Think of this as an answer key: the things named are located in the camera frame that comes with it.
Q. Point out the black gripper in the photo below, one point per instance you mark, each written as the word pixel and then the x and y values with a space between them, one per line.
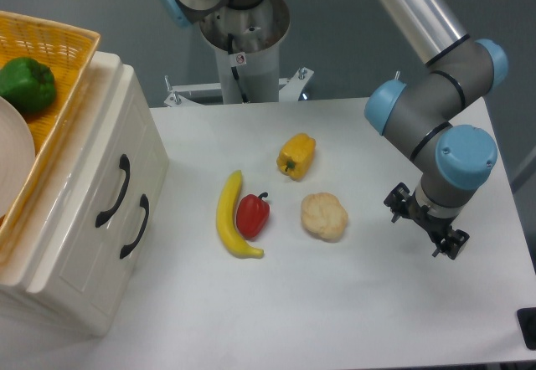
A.
pixel 448 241

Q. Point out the black top drawer handle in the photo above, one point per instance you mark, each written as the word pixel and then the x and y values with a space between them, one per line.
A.
pixel 112 190

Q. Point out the black drawer handle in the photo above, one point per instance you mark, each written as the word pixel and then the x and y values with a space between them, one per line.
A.
pixel 112 190
pixel 138 229

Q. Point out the white drawer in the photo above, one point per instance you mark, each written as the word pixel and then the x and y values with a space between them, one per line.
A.
pixel 87 261

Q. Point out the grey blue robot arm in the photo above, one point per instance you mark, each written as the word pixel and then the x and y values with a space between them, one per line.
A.
pixel 416 119

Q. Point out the white drawer cabinet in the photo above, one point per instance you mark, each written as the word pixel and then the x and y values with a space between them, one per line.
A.
pixel 36 228

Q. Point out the black corner device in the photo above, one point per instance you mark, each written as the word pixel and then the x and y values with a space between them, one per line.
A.
pixel 527 321

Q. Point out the yellow bell pepper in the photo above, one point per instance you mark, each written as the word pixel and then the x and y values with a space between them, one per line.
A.
pixel 296 156

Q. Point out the red bell pepper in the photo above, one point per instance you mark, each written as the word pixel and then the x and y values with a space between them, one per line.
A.
pixel 252 214

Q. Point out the yellow banana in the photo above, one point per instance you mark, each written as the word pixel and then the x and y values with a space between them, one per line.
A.
pixel 225 220

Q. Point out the yellow woven basket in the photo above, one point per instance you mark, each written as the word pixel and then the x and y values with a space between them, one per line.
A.
pixel 46 62

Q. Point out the white plate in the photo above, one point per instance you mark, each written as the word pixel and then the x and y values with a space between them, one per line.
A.
pixel 17 154

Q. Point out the green bell pepper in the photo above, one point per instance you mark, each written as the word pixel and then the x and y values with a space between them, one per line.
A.
pixel 27 85

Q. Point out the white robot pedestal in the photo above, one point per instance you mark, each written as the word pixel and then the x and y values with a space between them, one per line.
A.
pixel 246 45

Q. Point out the black bottom drawer handle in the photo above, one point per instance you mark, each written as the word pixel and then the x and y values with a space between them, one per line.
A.
pixel 138 229

